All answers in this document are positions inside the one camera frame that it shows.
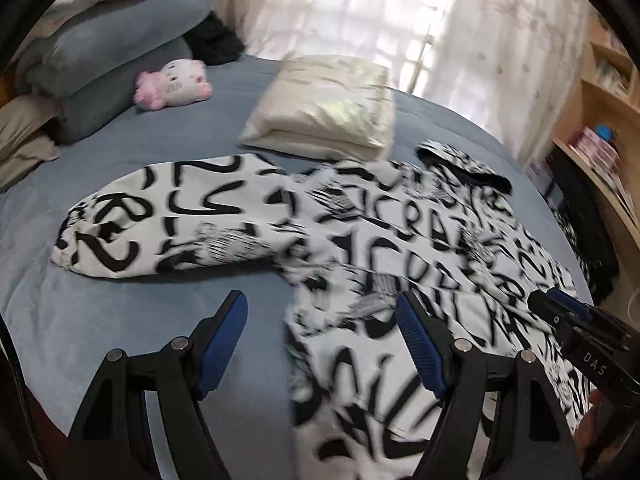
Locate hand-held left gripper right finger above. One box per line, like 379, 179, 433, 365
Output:
396, 290, 583, 480

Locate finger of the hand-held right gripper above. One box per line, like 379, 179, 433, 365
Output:
546, 287, 595, 320
527, 291, 568, 332

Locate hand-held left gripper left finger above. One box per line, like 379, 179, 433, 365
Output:
60, 289, 249, 480

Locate black and white printed jacket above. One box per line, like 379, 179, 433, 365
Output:
50, 140, 601, 480

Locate black clothing by shelf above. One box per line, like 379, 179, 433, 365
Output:
545, 150, 621, 301

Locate pink storage boxes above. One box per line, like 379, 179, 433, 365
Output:
575, 127, 619, 168

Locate wooden shelf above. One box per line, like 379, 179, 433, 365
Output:
550, 10, 640, 261

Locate folded cream puffer jacket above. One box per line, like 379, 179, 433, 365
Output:
239, 54, 397, 162

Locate pink and white plush toy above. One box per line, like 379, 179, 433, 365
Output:
134, 58, 213, 110

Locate beige cloth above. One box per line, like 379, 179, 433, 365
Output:
0, 94, 63, 192

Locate white floral curtain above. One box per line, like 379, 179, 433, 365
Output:
220, 0, 596, 171

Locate black cloth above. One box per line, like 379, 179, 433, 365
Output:
187, 11, 246, 67

